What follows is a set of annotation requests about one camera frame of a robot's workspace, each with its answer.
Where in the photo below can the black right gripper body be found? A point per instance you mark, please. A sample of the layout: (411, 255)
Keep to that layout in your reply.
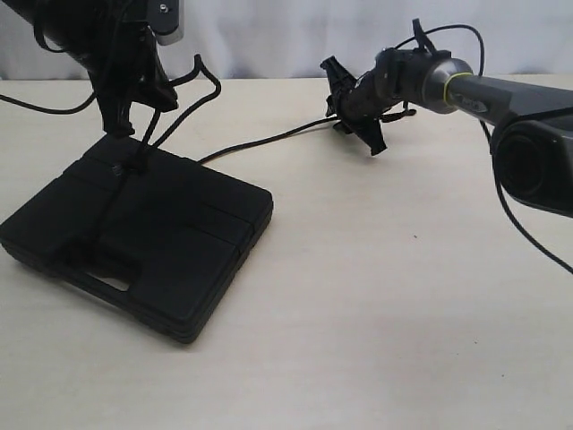
(356, 99)

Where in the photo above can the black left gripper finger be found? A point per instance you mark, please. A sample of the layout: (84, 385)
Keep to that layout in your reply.
(157, 91)
(116, 116)

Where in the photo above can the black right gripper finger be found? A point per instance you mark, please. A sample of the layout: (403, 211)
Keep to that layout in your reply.
(339, 78)
(369, 131)

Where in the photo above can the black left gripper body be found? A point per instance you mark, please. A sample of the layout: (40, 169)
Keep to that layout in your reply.
(132, 52)

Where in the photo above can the black plastic tool case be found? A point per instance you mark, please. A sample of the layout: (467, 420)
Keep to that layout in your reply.
(163, 245)

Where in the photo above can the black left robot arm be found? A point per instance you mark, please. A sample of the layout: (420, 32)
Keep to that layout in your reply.
(83, 30)

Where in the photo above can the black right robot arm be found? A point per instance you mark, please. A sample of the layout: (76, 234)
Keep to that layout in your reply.
(531, 141)

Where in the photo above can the white backdrop curtain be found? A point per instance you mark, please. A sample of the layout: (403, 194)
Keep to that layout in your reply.
(289, 39)

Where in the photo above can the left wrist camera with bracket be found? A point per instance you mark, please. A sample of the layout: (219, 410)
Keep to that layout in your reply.
(166, 20)

